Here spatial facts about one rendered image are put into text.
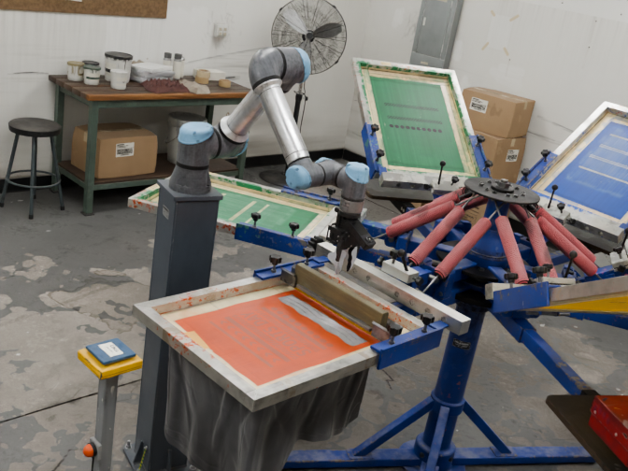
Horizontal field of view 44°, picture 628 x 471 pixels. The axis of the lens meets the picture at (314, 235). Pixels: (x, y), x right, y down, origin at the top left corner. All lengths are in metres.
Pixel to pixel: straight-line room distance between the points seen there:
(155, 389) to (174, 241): 0.61
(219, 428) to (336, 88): 5.83
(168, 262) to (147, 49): 3.74
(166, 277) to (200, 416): 0.64
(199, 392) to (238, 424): 0.18
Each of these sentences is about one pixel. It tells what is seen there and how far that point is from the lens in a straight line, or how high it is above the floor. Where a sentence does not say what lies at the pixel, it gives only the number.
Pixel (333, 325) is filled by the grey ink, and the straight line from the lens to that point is 2.52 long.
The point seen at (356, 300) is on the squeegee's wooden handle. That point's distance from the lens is 2.50.
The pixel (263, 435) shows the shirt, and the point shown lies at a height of 0.78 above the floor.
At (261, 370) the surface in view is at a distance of 2.23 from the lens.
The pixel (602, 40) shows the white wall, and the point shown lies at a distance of 6.59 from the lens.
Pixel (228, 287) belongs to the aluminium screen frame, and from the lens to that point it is 2.60.
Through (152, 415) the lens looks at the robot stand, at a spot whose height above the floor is 0.29.
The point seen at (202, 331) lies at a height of 0.95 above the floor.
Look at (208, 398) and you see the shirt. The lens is 2.38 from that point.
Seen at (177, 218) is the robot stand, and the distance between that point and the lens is 2.77.
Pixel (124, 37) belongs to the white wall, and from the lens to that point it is 6.29.
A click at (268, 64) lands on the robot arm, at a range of 2.49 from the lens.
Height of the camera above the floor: 2.11
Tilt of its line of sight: 21 degrees down
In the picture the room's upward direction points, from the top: 10 degrees clockwise
